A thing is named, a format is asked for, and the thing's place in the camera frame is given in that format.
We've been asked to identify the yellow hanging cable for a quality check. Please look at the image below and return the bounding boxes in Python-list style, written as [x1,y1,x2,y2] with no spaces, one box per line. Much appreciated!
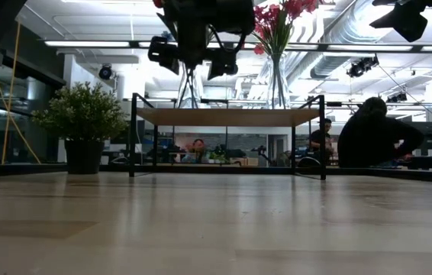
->
[1,21,23,165]
[0,57,42,165]

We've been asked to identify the silver ventilation duct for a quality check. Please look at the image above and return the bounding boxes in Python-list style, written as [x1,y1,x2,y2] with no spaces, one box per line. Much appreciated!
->
[309,0,388,79]

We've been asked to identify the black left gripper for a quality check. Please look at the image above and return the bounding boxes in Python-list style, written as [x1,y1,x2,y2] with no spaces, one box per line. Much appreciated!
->
[147,0,257,82]

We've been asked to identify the wooden shelf with black frame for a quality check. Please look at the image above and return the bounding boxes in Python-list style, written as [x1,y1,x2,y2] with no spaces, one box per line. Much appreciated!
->
[128,92,364,181]

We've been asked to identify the green potted plant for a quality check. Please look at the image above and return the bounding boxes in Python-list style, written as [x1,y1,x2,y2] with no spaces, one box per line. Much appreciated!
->
[31,81,129,176]

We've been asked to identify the clear glass vase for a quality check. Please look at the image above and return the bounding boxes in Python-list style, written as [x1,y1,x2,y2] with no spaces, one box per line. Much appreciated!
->
[176,63,205,111]
[264,52,292,111]

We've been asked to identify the long ceiling light strip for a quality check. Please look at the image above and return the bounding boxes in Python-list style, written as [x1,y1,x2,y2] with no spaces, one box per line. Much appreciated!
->
[44,40,432,53]

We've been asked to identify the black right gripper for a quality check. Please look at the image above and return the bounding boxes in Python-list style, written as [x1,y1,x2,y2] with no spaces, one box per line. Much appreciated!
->
[369,0,432,44]

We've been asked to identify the black ceiling camera cluster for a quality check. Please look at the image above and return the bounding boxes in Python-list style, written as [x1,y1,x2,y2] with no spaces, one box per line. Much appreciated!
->
[347,55,380,79]

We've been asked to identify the person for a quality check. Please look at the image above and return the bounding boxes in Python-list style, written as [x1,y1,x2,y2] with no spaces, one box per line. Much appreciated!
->
[183,137,208,164]
[309,118,335,163]
[337,96,426,169]

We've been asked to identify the round black ceiling fixture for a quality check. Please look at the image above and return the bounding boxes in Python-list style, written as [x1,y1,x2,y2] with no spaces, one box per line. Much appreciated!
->
[98,64,113,80]

